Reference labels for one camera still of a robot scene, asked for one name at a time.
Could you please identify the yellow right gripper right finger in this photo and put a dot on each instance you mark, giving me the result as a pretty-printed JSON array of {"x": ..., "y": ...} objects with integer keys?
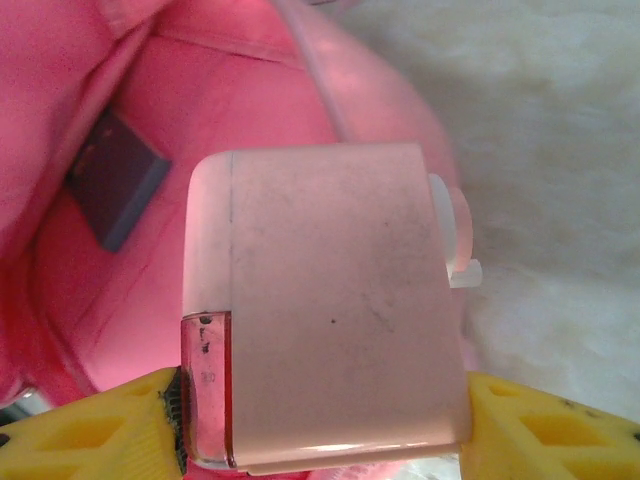
[{"x": 550, "y": 435}]

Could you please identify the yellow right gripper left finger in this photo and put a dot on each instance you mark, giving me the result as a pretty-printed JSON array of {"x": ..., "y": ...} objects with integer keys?
[{"x": 90, "y": 440}]

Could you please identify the pink pencil sharpener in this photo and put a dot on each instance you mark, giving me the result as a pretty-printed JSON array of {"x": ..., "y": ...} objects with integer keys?
[{"x": 340, "y": 280}]

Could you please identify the teal notebook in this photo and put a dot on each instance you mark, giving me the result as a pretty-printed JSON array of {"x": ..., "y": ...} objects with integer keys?
[{"x": 115, "y": 170}]

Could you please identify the pink backpack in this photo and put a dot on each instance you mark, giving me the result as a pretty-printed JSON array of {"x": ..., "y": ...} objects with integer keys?
[{"x": 225, "y": 100}]

